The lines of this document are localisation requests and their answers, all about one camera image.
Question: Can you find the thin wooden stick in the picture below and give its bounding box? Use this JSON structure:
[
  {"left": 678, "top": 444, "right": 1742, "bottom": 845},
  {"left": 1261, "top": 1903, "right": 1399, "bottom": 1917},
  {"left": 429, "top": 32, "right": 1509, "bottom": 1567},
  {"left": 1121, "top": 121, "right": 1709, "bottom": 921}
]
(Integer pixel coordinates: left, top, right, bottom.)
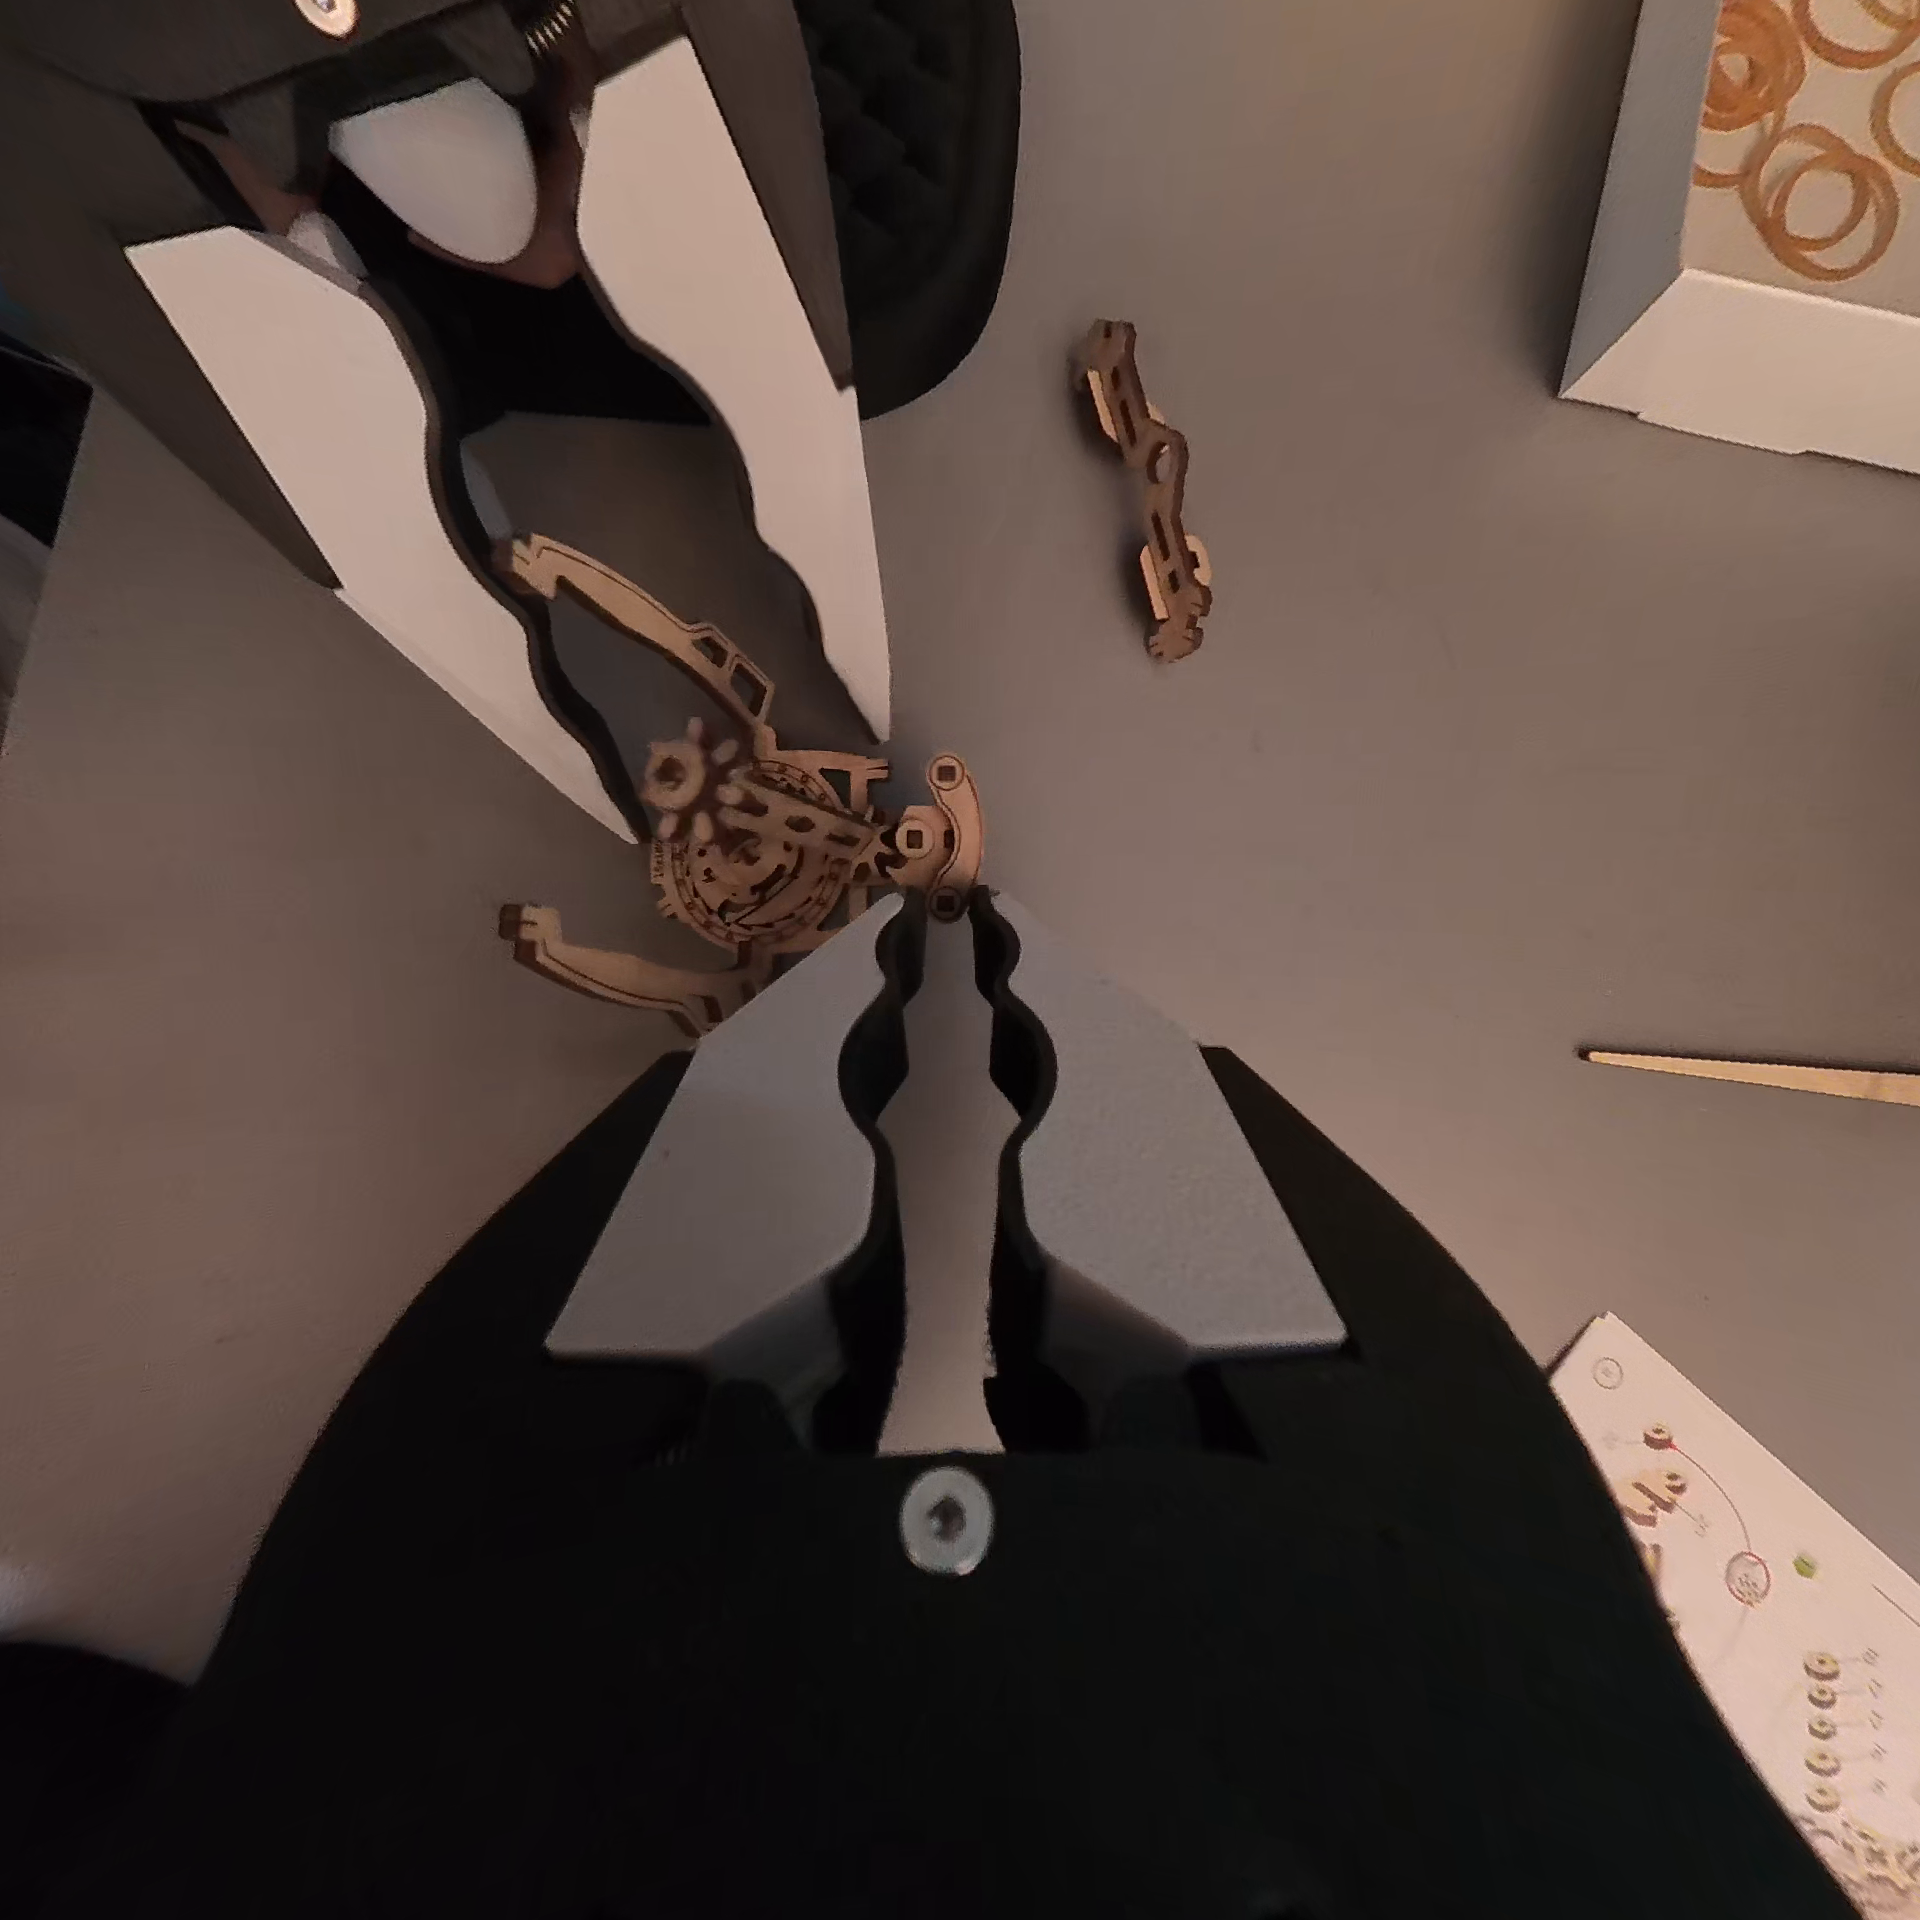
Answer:
[{"left": 1586, "top": 1048, "right": 1920, "bottom": 1110}]

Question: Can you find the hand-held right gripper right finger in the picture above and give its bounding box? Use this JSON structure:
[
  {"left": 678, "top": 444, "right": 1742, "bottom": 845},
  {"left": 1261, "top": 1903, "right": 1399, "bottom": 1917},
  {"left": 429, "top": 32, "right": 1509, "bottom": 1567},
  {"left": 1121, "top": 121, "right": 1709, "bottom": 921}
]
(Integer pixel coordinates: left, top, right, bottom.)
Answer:
[{"left": 969, "top": 887, "right": 1349, "bottom": 1455}]

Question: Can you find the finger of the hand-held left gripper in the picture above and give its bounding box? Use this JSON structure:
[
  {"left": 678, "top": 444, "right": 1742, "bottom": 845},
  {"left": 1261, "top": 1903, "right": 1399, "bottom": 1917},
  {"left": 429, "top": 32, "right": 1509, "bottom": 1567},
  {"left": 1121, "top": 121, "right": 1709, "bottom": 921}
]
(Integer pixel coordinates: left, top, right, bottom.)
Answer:
[
  {"left": 574, "top": 0, "right": 897, "bottom": 746},
  {"left": 125, "top": 227, "right": 647, "bottom": 845}
]

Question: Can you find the white cardboard box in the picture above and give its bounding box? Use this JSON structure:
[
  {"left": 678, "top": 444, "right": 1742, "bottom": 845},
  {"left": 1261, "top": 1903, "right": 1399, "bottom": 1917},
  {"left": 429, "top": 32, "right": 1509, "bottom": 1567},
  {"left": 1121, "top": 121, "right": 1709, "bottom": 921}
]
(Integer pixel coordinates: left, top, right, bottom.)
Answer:
[{"left": 1559, "top": 0, "right": 1920, "bottom": 475}]

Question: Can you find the wooden mechanical model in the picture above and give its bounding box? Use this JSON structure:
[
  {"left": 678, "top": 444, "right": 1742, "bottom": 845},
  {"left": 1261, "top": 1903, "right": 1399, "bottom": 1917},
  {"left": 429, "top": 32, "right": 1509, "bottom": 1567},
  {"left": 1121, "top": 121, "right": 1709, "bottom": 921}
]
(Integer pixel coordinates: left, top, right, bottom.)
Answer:
[{"left": 496, "top": 532, "right": 988, "bottom": 1039}]

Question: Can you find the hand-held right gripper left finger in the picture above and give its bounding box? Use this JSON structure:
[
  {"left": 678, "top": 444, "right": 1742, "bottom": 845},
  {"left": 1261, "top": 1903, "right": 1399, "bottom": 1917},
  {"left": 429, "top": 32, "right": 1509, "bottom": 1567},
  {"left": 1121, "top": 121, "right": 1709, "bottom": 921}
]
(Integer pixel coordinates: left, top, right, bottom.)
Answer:
[{"left": 543, "top": 887, "right": 925, "bottom": 1455}]

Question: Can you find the instruction booklet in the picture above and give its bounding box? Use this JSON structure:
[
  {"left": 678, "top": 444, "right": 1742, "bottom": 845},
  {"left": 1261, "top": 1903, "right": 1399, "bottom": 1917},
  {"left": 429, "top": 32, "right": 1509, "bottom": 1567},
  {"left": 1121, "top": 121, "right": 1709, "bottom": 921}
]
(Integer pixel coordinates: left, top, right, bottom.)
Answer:
[{"left": 1544, "top": 1310, "right": 1920, "bottom": 1920}]

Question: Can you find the small wooden model part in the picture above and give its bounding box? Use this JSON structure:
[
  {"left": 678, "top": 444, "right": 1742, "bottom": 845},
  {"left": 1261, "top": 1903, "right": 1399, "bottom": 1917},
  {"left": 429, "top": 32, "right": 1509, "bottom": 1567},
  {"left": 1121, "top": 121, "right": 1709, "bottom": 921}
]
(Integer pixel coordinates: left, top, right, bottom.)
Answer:
[{"left": 1075, "top": 315, "right": 1216, "bottom": 666}]

